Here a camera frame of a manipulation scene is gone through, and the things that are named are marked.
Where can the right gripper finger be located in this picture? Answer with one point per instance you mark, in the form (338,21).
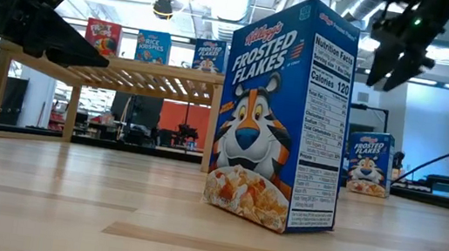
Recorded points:
(384,62)
(408,67)

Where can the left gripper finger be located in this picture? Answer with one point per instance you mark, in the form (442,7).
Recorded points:
(60,38)
(70,63)

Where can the red Froot Loops cereal box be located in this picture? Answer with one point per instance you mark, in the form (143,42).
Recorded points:
(102,38)

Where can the blue Rice Krispies cereal box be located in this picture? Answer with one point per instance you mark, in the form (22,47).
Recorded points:
(152,47)

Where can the blue Frosted Flakes cereal box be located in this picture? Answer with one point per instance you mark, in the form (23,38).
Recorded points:
(259,126)
(209,55)
(366,163)

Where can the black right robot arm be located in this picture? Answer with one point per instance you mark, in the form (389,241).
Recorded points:
(439,8)

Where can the background black robot arm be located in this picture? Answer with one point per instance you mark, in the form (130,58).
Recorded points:
(186,132)

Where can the wooden slatted shelf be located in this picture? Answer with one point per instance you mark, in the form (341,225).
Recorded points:
(148,69)

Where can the black metal stand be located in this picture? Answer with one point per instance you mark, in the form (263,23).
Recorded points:
(359,106)

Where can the black monitor screen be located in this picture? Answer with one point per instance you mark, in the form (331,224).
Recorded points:
(143,109)

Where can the black dome ceiling camera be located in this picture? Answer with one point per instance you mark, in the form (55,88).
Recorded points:
(163,7)

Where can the orange wall panel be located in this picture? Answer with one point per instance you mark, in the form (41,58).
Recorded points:
(198,117)

